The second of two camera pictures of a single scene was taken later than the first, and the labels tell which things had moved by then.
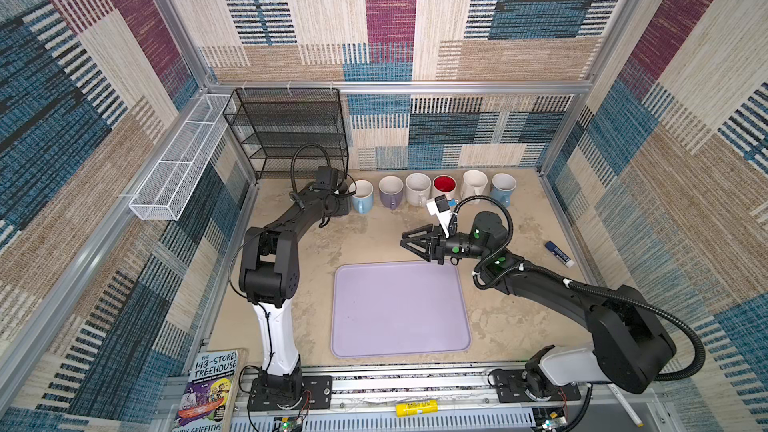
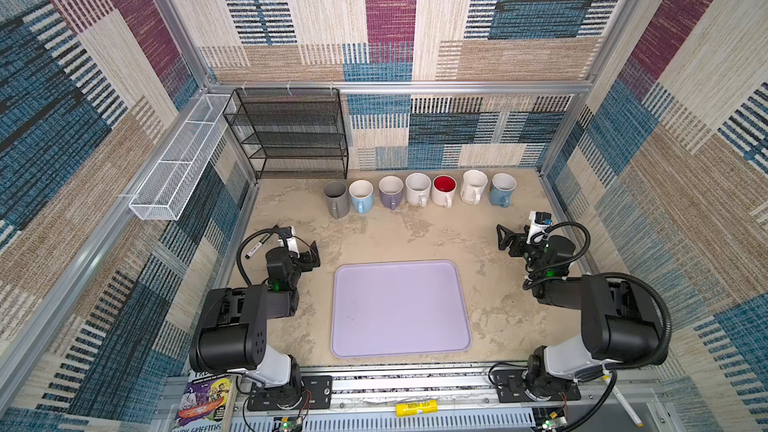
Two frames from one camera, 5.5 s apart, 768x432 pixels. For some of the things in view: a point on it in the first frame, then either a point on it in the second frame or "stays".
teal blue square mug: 502,186 stays
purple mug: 391,190 stays
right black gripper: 435,246 to 518,238
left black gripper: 341,198 to 304,263
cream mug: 418,187 stays
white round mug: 444,184 stays
